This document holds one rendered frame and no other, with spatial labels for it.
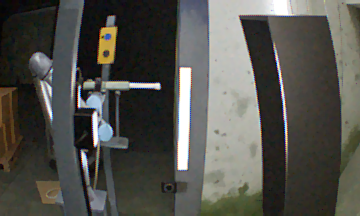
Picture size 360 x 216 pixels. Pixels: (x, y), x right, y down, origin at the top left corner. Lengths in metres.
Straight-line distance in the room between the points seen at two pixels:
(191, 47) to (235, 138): 0.62
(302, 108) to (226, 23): 1.16
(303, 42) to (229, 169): 1.44
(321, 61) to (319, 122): 0.28
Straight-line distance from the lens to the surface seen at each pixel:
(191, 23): 2.66
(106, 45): 2.82
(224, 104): 2.73
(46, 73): 2.00
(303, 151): 1.75
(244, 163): 2.86
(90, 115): 0.77
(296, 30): 1.65
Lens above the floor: 1.55
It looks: 11 degrees down
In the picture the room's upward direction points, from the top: 2 degrees clockwise
